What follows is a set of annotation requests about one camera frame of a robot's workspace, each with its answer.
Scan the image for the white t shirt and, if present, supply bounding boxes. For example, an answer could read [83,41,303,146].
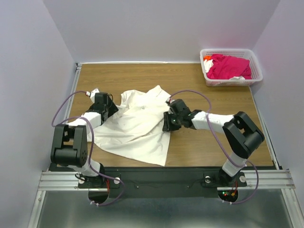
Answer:
[67,85,172,167]

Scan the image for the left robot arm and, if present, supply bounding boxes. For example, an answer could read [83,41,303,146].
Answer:
[50,89,118,188]

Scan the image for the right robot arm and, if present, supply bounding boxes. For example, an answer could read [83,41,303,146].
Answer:
[162,98,265,185]

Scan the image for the white garment in basket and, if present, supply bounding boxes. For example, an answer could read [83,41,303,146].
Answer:
[203,59,214,73]

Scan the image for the white plastic laundry basket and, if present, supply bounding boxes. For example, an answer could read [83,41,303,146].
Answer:
[200,48,263,87]

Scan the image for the orange garment in basket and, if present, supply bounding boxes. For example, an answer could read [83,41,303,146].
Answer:
[203,56,211,61]

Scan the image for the magenta t shirt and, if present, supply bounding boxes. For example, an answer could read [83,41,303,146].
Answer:
[206,54,252,80]

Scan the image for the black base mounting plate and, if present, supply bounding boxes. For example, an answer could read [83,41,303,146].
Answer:
[78,167,247,200]

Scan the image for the aluminium left table rail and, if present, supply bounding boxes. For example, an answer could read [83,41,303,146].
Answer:
[50,70,85,167]

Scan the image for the aluminium table rail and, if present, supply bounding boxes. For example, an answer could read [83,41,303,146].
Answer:
[50,70,85,167]
[249,87,283,170]

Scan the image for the aluminium right table rail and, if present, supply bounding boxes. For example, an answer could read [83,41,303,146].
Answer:
[249,87,283,170]

